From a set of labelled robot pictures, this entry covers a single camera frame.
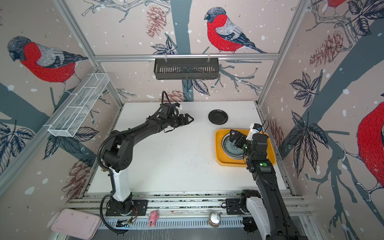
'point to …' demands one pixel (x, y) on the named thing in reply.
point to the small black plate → (218, 117)
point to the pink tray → (76, 224)
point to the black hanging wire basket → (188, 68)
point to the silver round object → (214, 218)
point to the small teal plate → (231, 148)
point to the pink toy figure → (153, 217)
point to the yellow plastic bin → (223, 161)
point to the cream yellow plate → (233, 157)
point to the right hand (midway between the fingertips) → (235, 134)
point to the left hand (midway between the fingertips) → (190, 119)
